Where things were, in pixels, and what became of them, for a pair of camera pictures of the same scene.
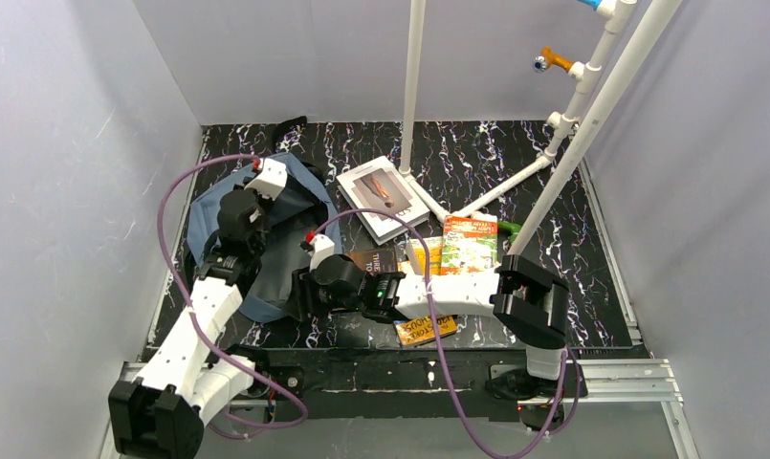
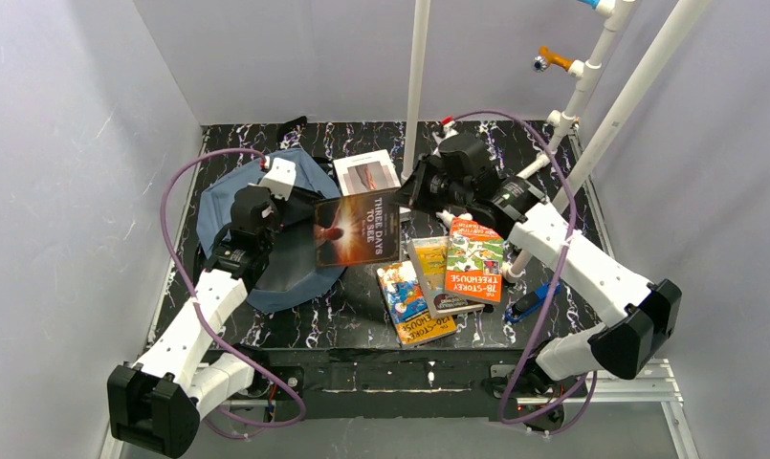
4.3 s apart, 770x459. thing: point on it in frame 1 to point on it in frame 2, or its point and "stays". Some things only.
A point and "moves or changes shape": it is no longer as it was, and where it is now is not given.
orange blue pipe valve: (549, 58) stays
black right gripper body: (301, 291) to (413, 189)
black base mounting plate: (402, 384) stays
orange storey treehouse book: (470, 244) stays
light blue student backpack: (286, 208) moves or changes shape
